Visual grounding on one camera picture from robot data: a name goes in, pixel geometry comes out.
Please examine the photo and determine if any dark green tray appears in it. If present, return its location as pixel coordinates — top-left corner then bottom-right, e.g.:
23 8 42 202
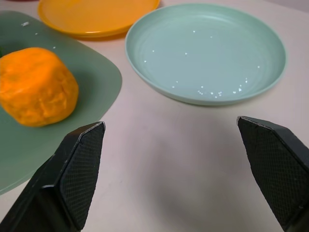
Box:
0 10 123 196

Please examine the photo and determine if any orange round plate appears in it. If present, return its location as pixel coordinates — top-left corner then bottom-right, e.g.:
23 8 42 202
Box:
37 0 161 39

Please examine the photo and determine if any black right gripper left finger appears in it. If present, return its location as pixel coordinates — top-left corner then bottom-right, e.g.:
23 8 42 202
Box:
0 121 106 232

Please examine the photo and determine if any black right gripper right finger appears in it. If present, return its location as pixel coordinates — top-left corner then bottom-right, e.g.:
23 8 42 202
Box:
237 116 309 232

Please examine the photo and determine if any light green round plate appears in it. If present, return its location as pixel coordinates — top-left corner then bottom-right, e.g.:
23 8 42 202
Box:
125 3 287 106

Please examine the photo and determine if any orange dough lump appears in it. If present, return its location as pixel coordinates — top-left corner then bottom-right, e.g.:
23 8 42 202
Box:
0 47 79 128

